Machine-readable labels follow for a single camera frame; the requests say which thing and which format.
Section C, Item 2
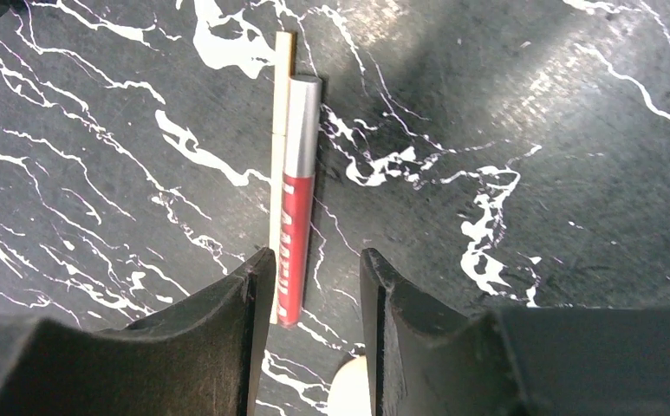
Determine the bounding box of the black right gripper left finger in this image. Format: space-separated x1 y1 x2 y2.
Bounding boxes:
0 248 276 415

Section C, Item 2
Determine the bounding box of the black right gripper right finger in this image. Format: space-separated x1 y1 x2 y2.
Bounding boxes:
360 249 670 415

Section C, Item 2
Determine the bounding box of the red lip gloss tube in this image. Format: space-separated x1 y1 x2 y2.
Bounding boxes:
277 75 322 327

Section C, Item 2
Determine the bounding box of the thin gold makeup pencil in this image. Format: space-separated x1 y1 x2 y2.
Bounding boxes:
268 30 296 326

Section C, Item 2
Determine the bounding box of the large round pink compact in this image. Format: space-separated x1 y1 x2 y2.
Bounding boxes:
327 355 372 416

